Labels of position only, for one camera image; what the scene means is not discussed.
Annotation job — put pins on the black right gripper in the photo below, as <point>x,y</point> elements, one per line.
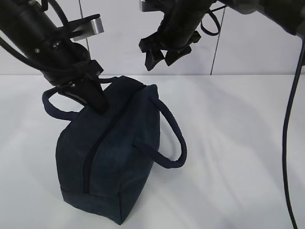
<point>171,37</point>

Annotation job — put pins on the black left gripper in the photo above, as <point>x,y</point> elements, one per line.
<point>81,84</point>

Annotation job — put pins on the navy blue lunch bag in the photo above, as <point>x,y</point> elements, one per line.
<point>103,160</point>

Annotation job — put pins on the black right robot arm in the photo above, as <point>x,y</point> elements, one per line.
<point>247,36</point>

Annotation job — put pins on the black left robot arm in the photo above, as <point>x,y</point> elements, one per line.
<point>41,37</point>

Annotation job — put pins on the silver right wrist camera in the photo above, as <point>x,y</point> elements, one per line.
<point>150,5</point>

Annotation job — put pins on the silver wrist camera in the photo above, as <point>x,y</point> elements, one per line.
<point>86,27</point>
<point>150,5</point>

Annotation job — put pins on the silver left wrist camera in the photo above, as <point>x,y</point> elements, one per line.
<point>86,27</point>

